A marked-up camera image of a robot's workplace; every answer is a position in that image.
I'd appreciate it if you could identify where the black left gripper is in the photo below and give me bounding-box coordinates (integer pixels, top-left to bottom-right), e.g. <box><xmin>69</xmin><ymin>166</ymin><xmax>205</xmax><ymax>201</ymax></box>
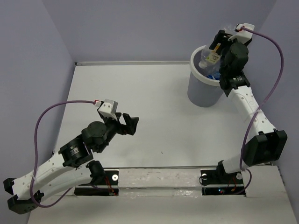
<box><xmin>97</xmin><ymin>112</ymin><xmax>140</xmax><ymax>153</ymax></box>

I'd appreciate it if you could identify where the large ribbed clear bottle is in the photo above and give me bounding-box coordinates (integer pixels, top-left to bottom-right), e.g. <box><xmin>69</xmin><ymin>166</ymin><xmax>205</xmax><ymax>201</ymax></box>
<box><xmin>198</xmin><ymin>23</ymin><xmax>240</xmax><ymax>70</ymax></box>

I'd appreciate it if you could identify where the blue label bottle white cap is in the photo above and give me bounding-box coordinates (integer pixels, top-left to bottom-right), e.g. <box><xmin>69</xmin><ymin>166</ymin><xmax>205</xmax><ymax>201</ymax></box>
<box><xmin>207</xmin><ymin>71</ymin><xmax>220</xmax><ymax>81</ymax></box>

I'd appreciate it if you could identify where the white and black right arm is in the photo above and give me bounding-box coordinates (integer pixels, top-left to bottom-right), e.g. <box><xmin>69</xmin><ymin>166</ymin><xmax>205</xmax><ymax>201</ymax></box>
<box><xmin>209</xmin><ymin>24</ymin><xmax>287</xmax><ymax>183</ymax></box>

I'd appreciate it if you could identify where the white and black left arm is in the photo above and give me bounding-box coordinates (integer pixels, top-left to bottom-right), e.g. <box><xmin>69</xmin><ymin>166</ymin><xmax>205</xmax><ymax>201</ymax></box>
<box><xmin>3</xmin><ymin>112</ymin><xmax>139</xmax><ymax>214</ymax></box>

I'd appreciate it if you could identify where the grey bin with white rim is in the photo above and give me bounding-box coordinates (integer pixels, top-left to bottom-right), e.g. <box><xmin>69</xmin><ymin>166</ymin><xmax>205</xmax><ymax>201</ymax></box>
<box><xmin>187</xmin><ymin>45</ymin><xmax>223</xmax><ymax>107</ymax></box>

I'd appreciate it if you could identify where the white foam strip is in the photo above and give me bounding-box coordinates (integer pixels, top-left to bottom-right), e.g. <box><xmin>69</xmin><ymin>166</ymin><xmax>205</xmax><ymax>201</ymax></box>
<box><xmin>117</xmin><ymin>167</ymin><xmax>202</xmax><ymax>198</ymax></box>

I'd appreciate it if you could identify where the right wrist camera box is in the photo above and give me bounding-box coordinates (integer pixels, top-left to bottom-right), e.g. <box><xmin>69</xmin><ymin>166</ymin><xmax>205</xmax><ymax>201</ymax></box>
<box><xmin>228</xmin><ymin>23</ymin><xmax>255</xmax><ymax>45</ymax></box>

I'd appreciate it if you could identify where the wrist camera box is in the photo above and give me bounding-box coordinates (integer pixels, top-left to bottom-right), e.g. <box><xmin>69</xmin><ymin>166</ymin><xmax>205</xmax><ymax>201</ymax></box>
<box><xmin>94</xmin><ymin>99</ymin><xmax>118</xmax><ymax>120</ymax></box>
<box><xmin>228</xmin><ymin>23</ymin><xmax>255</xmax><ymax>45</ymax></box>

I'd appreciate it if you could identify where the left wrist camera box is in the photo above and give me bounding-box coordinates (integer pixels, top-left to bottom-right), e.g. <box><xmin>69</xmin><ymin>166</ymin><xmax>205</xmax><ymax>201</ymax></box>
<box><xmin>94</xmin><ymin>99</ymin><xmax>118</xmax><ymax>120</ymax></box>

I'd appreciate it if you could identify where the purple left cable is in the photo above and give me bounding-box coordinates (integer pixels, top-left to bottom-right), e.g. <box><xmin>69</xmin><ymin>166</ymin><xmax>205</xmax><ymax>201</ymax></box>
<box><xmin>29</xmin><ymin>99</ymin><xmax>99</xmax><ymax>208</ymax></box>

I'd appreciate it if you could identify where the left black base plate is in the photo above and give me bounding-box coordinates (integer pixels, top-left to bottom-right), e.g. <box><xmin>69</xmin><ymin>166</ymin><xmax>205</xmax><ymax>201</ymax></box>
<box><xmin>74</xmin><ymin>169</ymin><xmax>119</xmax><ymax>196</ymax></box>

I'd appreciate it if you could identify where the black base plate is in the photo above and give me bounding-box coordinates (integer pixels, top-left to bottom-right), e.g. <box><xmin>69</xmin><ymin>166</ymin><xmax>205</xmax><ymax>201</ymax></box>
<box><xmin>199</xmin><ymin>161</ymin><xmax>246</xmax><ymax>196</ymax></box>
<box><xmin>74</xmin><ymin>169</ymin><xmax>119</xmax><ymax>196</ymax></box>

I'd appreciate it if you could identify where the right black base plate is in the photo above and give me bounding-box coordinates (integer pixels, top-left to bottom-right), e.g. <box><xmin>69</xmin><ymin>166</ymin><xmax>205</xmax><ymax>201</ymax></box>
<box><xmin>199</xmin><ymin>161</ymin><xmax>246</xmax><ymax>196</ymax></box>

